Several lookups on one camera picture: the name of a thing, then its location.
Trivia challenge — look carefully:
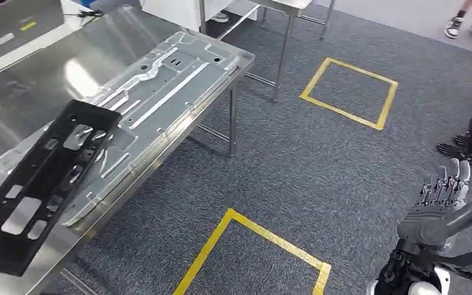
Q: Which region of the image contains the grey laptop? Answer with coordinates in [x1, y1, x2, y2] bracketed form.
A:
[0, 0, 66, 58]

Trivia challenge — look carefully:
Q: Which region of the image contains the black plastic panel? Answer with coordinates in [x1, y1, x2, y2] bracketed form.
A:
[0, 100, 122, 278]

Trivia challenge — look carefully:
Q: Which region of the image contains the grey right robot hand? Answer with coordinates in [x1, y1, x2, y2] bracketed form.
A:
[396, 157, 472, 253]

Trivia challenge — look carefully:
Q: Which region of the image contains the small steel table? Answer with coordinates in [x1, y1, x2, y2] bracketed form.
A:
[198, 0, 337, 103]

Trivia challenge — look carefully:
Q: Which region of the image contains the person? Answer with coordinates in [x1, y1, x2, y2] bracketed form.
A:
[443, 0, 472, 44]

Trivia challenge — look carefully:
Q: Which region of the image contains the grey metal base plate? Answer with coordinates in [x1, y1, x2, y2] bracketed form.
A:
[0, 31, 241, 227]

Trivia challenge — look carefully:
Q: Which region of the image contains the long steel table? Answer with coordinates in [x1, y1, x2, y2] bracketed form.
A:
[0, 4, 256, 295]

